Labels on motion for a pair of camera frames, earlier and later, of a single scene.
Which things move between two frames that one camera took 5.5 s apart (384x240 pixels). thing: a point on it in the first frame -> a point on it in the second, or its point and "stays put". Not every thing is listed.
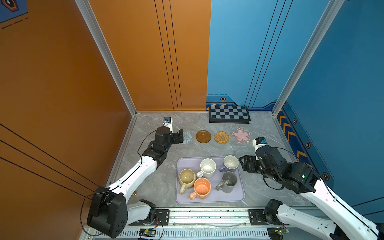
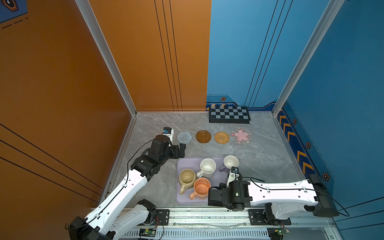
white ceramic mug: [208, 166] stays put
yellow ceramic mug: [187, 178] stays put
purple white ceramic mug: [230, 163] stays put
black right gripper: [248, 161] -> [219, 188]
